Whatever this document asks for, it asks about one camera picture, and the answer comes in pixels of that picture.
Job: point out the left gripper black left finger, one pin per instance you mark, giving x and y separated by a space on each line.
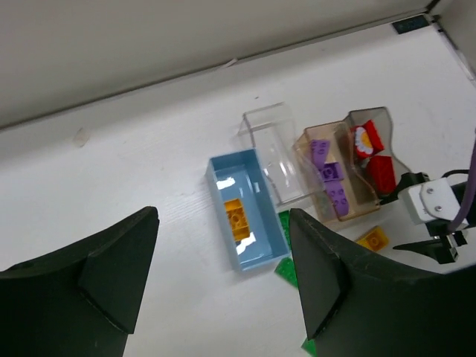
83 299

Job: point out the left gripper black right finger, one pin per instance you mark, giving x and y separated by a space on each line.
358 303

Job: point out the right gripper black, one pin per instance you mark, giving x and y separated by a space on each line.
445 237

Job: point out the yellow lego brick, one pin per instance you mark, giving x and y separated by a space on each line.
375 239

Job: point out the red long lego brick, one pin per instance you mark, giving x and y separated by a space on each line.
381 172

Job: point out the purple paw print lego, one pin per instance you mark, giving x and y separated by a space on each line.
337 195

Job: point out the red lego brick with sticker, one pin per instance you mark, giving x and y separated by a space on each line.
366 140

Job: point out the orange transparent lego brick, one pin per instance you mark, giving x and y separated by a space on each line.
237 219

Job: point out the purple lego brick with studs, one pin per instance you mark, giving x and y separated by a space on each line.
319 150

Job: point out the small purple lego brick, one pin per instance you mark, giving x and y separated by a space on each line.
332 172

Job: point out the green lego brick by orange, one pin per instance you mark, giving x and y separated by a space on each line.
309 347

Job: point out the green lego plate flat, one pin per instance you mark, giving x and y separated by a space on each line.
286 270

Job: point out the green lego plate upright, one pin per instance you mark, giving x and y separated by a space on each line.
284 220

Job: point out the light blue plastic container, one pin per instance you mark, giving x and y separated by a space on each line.
238 175

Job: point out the smoky grey plastic container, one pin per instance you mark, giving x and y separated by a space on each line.
384 124

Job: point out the amber transparent plastic container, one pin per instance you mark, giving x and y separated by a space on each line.
361 197

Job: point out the clear plastic container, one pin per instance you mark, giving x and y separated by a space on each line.
270 130

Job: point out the blue label sticker right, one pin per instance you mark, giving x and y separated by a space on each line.
410 24

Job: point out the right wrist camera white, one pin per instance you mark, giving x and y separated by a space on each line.
430 201

